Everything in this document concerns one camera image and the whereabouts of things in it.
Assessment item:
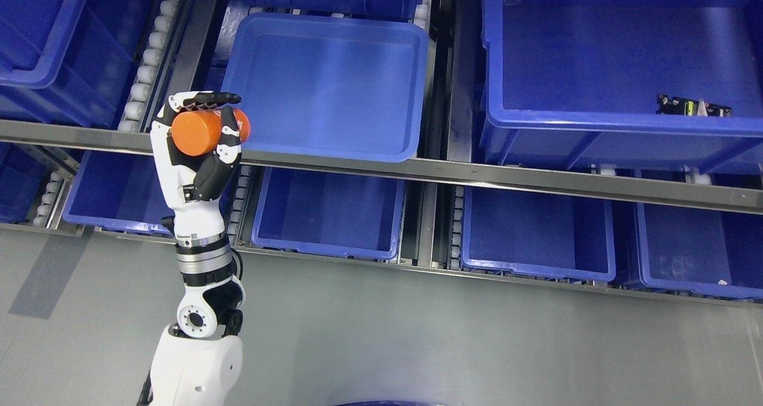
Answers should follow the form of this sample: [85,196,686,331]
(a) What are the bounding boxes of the shallow blue tray bin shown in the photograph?
[222,13,430,163]

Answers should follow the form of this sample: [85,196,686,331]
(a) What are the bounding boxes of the blue bin upper left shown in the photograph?
[1,0,158,129]

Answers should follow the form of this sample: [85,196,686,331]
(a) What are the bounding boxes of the blue bin lower left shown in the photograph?
[63,151,173,235]

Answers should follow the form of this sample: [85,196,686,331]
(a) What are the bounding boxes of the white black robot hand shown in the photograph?
[149,91,243,248]

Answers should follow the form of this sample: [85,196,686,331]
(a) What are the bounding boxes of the blue bin far left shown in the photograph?
[1,142,48,224]

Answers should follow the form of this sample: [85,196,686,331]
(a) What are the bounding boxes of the blue bin lower middle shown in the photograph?
[250,169,406,261]

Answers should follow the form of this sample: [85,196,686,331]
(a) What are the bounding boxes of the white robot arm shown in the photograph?
[137,233,246,405]

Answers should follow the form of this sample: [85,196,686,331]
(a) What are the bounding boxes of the large blue bin right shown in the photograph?
[477,0,761,175]

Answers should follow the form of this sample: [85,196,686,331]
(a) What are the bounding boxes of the metal shelf rail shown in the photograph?
[1,120,762,214]

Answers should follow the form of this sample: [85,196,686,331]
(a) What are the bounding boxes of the white roller track left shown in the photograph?
[117,0,182,132]

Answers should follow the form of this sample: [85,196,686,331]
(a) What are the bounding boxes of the orange cylindrical capacitor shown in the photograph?
[170,107,251,161]

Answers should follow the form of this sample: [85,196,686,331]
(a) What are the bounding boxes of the blue bin lower centre right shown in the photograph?
[460,188,616,282]

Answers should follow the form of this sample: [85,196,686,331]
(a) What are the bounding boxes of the small black electronic part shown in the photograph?
[656,94,733,117]

